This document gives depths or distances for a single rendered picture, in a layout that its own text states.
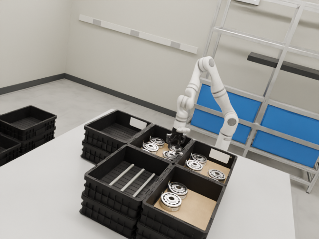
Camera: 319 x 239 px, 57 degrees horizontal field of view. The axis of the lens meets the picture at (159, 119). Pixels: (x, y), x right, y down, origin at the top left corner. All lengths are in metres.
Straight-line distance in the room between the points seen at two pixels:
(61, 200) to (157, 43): 3.46
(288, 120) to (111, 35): 3.00
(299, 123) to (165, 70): 2.13
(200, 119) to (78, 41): 2.65
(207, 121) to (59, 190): 2.45
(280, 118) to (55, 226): 2.81
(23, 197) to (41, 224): 0.20
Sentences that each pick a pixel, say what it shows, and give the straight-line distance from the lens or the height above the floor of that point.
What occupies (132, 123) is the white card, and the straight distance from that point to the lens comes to 2.09.
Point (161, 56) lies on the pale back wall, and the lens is 4.67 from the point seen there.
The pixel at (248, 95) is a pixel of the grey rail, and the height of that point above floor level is 0.92.
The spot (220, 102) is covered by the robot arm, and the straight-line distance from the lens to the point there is 2.00.
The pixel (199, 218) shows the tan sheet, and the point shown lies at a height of 0.83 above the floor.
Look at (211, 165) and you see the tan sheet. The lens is 1.93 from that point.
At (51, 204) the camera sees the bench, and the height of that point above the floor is 0.70.
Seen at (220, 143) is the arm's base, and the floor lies 0.89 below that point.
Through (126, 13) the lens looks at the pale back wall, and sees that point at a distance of 4.87.
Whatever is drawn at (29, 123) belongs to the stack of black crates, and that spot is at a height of 0.49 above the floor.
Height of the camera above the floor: 1.74
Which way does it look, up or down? 22 degrees down
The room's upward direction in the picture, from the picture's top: 14 degrees clockwise
